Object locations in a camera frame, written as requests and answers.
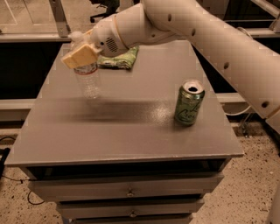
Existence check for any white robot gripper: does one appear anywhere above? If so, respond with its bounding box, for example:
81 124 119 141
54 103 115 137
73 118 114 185
61 15 128 69

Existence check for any clear plastic water bottle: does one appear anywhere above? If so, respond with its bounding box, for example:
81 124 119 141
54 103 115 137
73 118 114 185
68 31 102 100

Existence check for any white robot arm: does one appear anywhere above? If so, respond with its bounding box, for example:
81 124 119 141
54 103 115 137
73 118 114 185
62 0 280 132

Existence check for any green chip bag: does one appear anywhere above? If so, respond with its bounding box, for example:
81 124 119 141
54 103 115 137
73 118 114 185
97 46 139 70

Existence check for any black office chair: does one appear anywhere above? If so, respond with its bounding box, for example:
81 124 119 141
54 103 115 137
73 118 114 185
88 0 121 24

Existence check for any green soda can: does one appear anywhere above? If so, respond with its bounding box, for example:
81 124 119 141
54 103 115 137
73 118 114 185
174 80 205 126

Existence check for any grey drawer cabinet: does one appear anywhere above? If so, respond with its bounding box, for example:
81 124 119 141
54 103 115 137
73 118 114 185
6 41 242 224

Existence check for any top grey drawer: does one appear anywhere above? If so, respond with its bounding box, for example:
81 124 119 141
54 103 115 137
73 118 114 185
28 172 224 202

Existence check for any grey drawer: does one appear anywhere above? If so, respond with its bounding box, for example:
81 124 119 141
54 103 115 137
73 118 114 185
57 199 204 219
28 172 224 202

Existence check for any middle grey drawer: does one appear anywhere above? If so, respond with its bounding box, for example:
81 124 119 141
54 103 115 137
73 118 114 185
57 199 204 219

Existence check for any metal window rail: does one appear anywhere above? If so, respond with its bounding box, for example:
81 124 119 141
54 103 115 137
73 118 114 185
0 33 71 43

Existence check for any black floor cable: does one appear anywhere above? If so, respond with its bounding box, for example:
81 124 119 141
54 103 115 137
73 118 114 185
0 136 46 207

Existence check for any white cable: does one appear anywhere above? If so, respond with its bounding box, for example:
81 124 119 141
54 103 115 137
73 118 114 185
224 104 252 117

